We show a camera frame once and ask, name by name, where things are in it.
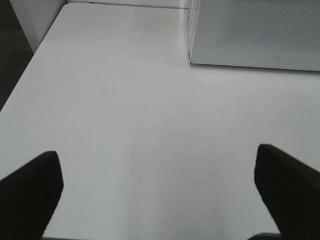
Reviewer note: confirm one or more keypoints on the white microwave oven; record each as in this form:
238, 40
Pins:
193, 9

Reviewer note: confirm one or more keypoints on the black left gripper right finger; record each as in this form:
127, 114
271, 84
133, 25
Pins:
290, 189

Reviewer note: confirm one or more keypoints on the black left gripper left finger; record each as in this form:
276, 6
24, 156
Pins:
29, 197

